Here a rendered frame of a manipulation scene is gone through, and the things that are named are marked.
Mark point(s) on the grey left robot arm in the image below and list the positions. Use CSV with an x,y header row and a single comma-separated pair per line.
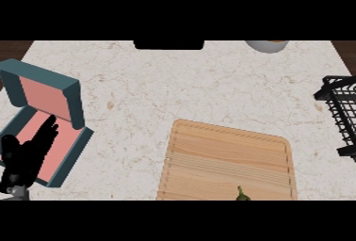
x,y
17,194

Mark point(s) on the grey bowl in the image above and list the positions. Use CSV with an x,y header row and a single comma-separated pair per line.
x,y
267,45

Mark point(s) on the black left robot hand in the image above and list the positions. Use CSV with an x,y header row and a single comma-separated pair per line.
x,y
28,153

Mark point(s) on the teal box with pink lining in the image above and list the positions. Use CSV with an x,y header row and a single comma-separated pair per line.
x,y
44,103

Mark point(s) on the wooden cutting board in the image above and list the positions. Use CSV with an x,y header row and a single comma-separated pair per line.
x,y
226,163

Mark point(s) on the black appliance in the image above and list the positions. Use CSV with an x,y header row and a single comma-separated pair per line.
x,y
168,44

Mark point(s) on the green squash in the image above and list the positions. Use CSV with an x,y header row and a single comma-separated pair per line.
x,y
240,196

